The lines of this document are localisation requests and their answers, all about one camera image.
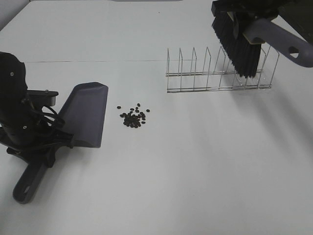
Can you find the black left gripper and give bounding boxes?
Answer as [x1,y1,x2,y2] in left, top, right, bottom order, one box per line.
[0,90,73,167]

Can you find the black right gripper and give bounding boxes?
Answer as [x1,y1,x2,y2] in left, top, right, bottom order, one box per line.
[211,0,280,22]

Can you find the purple brush black bristles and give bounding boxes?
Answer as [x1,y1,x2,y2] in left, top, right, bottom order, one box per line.
[212,12,313,78]

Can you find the purple plastic dustpan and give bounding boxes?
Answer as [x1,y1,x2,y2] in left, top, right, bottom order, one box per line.
[13,82,109,204]

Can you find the pile of coffee beans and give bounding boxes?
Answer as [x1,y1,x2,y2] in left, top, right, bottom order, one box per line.
[119,102,150,129]

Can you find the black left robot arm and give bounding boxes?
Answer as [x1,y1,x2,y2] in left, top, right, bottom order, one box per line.
[0,52,73,167]

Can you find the metal wire rack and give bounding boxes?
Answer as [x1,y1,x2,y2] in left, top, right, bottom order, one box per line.
[165,44,280,93]

